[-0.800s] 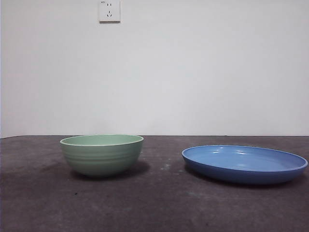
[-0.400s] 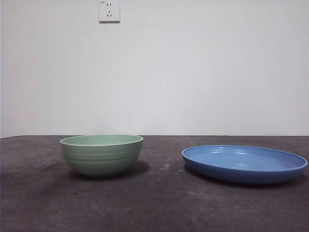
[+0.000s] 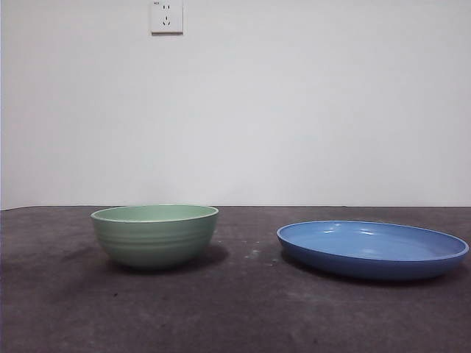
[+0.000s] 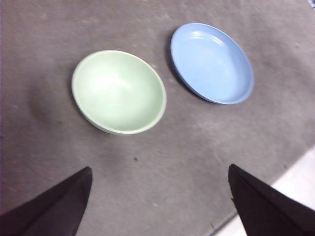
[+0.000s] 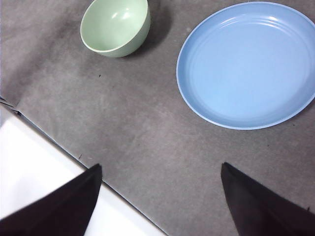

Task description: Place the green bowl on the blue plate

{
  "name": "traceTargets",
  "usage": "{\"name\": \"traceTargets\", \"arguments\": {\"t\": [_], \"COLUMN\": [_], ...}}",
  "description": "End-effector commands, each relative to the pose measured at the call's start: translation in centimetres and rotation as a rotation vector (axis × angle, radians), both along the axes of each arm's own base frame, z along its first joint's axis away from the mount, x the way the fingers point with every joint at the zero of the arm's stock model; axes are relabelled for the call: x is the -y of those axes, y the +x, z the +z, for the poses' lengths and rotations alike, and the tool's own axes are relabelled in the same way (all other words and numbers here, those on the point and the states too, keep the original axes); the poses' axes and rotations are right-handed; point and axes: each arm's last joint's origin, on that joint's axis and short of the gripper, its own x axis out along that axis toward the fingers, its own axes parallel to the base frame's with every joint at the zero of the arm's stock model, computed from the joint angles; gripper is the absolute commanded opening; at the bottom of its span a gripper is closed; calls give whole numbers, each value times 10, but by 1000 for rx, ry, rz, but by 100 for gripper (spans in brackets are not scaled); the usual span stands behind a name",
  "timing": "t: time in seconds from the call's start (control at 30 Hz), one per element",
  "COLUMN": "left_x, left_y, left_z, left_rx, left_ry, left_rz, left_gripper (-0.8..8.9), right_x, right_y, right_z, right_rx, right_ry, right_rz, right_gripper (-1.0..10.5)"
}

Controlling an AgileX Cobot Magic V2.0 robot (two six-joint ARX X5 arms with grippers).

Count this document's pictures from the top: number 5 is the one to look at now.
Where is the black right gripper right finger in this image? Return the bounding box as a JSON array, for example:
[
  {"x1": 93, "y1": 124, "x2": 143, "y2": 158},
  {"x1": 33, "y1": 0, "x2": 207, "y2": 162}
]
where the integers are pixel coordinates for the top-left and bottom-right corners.
[{"x1": 220, "y1": 162, "x2": 315, "y2": 236}]

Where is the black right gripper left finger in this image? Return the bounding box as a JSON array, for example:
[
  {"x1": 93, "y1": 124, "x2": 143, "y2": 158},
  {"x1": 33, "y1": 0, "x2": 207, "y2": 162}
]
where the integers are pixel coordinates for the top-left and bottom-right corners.
[{"x1": 0, "y1": 163, "x2": 103, "y2": 236}]

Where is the blue plate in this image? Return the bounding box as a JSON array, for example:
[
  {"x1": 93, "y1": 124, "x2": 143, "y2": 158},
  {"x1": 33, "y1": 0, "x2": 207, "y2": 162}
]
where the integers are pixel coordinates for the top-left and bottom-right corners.
[{"x1": 176, "y1": 1, "x2": 315, "y2": 130}]

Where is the green bowl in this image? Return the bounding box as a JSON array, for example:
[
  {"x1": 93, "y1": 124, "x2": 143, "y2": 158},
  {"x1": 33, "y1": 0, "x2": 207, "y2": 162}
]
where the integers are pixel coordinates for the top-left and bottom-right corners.
[{"x1": 80, "y1": 0, "x2": 151, "y2": 59}]

